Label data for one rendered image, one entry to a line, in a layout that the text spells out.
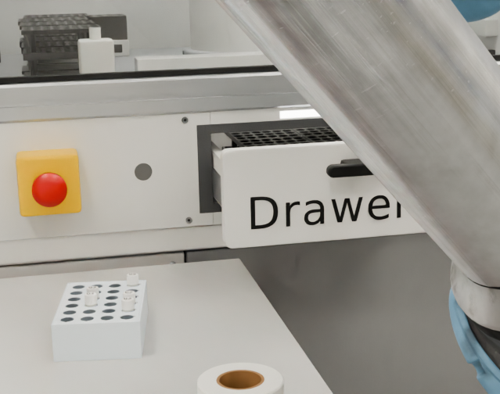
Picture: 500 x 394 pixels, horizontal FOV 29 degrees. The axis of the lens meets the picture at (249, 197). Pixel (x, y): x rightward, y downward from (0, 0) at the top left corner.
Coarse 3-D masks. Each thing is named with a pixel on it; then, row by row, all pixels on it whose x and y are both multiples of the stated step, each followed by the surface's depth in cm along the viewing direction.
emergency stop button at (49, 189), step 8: (40, 176) 112; (48, 176) 112; (56, 176) 112; (32, 184) 112; (40, 184) 112; (48, 184) 112; (56, 184) 112; (64, 184) 113; (32, 192) 112; (40, 192) 112; (48, 192) 112; (56, 192) 112; (64, 192) 113; (40, 200) 112; (48, 200) 112; (56, 200) 113
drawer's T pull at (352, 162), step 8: (344, 160) 108; (352, 160) 108; (360, 160) 107; (328, 168) 105; (336, 168) 105; (344, 168) 105; (352, 168) 105; (360, 168) 105; (336, 176) 105; (344, 176) 105; (352, 176) 106
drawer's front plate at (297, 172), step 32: (224, 160) 106; (256, 160) 106; (288, 160) 107; (320, 160) 108; (224, 192) 107; (256, 192) 107; (288, 192) 108; (320, 192) 109; (352, 192) 110; (384, 192) 110; (224, 224) 108; (256, 224) 108; (320, 224) 110; (352, 224) 111; (384, 224) 111; (416, 224) 112
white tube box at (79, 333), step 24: (72, 288) 103; (120, 288) 102; (144, 288) 102; (72, 312) 96; (96, 312) 96; (120, 312) 95; (144, 312) 100; (72, 336) 93; (96, 336) 93; (120, 336) 93; (144, 336) 98; (72, 360) 93
